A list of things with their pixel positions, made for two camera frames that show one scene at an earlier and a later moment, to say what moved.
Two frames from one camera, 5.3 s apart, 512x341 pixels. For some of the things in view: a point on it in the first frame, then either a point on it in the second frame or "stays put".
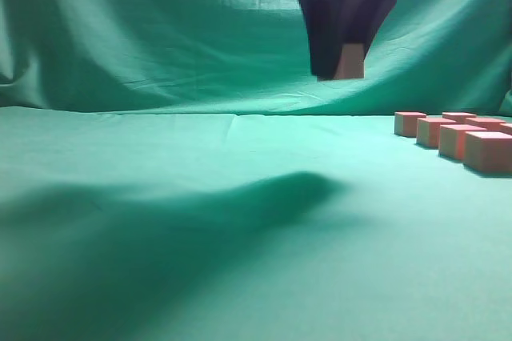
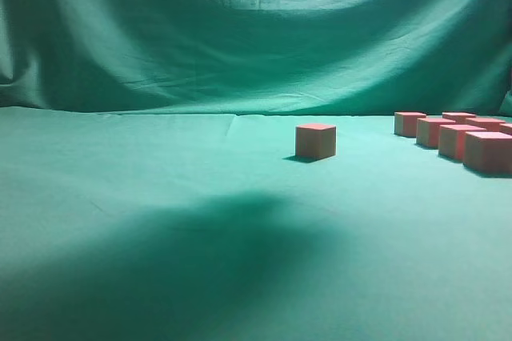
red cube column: [506, 128] stays put
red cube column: [488, 150] stays put
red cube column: [451, 140] stays put
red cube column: [351, 63] to [315, 141]
